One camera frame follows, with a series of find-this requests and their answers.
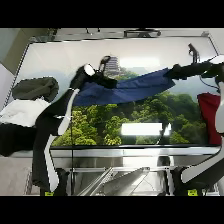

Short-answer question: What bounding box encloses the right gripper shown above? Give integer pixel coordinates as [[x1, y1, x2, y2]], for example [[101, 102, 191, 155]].
[[165, 63, 184, 81]]

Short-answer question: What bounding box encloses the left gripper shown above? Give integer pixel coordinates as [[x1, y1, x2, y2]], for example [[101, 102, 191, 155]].
[[94, 71, 119, 90]]

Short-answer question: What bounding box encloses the blue garment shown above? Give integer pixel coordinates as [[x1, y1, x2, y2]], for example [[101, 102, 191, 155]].
[[72, 67, 177, 108]]

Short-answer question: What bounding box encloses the red garment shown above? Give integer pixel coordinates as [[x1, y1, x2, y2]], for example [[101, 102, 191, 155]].
[[196, 92, 223, 146]]

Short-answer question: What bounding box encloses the dark green garment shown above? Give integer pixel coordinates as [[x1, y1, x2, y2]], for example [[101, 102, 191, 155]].
[[11, 76, 60, 103]]

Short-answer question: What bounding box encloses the white garment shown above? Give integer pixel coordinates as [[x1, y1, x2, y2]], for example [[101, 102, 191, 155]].
[[0, 97, 52, 129]]

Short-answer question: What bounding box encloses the black garment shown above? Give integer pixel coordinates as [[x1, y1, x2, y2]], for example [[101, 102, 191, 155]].
[[0, 122, 38, 158]]

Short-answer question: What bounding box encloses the black cable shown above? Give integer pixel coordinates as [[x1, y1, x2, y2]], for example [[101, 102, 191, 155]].
[[199, 75, 221, 95]]

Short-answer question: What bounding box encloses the silver frame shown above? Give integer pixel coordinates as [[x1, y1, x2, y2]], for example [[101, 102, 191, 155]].
[[9, 144, 224, 197]]

